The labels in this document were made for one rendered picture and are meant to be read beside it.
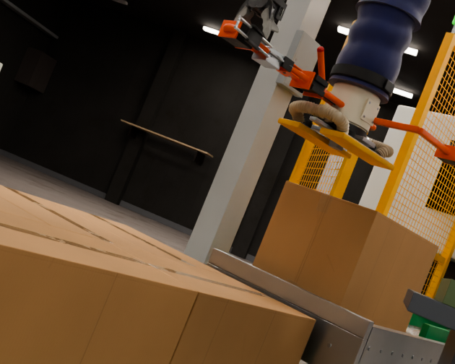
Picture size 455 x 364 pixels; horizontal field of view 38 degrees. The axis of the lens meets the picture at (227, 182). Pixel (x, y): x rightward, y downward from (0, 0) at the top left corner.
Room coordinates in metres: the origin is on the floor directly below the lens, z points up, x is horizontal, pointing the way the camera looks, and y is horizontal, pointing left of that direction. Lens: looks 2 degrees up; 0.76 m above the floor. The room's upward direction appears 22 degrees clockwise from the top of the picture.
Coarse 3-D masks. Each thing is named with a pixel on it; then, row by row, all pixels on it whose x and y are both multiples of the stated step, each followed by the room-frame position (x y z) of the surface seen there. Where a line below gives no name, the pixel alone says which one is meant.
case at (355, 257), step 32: (288, 192) 2.45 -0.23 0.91; (320, 192) 2.37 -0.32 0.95; (288, 224) 2.41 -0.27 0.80; (320, 224) 2.33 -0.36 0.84; (352, 224) 2.25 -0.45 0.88; (384, 224) 2.27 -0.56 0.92; (256, 256) 2.46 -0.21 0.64; (288, 256) 2.38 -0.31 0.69; (320, 256) 2.30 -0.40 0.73; (352, 256) 2.22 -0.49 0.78; (384, 256) 2.34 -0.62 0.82; (416, 256) 2.53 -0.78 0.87; (320, 288) 2.27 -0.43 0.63; (352, 288) 2.24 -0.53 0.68; (384, 288) 2.41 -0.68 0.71; (416, 288) 2.62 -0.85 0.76; (384, 320) 2.49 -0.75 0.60
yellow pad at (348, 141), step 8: (328, 136) 2.14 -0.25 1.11; (336, 136) 2.08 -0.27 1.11; (344, 136) 2.06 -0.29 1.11; (352, 136) 2.15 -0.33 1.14; (344, 144) 2.16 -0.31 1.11; (352, 144) 2.10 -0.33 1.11; (360, 144) 2.13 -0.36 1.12; (352, 152) 2.25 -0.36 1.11; (360, 152) 2.19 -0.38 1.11; (368, 152) 2.17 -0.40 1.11; (368, 160) 2.29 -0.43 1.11; (376, 160) 2.22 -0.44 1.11; (384, 160) 2.24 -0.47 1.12; (392, 168) 2.29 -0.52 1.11
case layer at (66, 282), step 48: (0, 192) 2.07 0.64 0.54; (0, 240) 1.25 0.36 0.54; (48, 240) 1.49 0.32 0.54; (96, 240) 1.84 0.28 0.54; (144, 240) 2.41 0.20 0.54; (0, 288) 1.25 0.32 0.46; (48, 288) 1.33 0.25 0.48; (96, 288) 1.42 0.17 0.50; (144, 288) 1.52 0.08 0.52; (192, 288) 1.67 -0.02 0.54; (240, 288) 2.13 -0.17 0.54; (0, 336) 1.28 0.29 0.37; (48, 336) 1.37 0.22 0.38; (96, 336) 1.46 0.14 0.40; (144, 336) 1.57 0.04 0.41; (192, 336) 1.70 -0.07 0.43; (240, 336) 1.85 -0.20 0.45; (288, 336) 2.02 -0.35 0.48
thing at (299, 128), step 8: (280, 120) 2.25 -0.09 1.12; (288, 120) 2.23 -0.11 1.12; (288, 128) 2.29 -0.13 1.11; (296, 128) 2.22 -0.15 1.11; (304, 128) 2.21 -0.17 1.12; (304, 136) 2.34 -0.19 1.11; (312, 136) 2.27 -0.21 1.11; (320, 136) 2.28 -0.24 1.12; (320, 144) 2.37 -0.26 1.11; (328, 144) 2.32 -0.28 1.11; (336, 152) 2.41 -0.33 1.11; (344, 152) 2.40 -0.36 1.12
